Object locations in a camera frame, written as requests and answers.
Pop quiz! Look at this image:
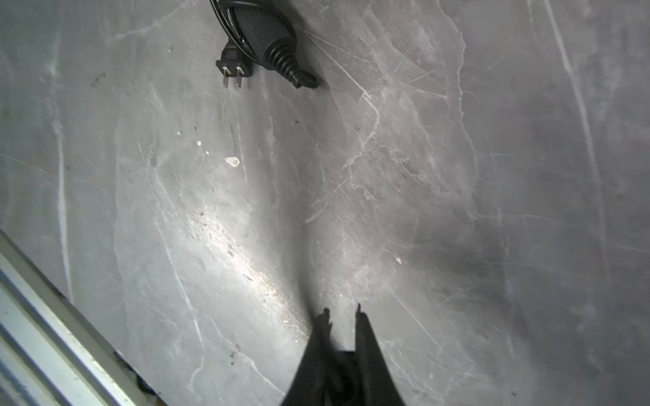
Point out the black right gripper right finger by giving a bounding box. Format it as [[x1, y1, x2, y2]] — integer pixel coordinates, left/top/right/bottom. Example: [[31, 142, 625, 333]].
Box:
[[355, 305, 406, 406]]

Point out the black cord with plug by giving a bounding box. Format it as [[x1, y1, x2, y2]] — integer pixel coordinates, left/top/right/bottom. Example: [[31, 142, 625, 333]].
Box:
[[209, 0, 255, 90]]

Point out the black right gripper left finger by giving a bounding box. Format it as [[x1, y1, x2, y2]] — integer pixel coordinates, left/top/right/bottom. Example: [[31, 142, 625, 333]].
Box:
[[281, 308, 350, 405]]

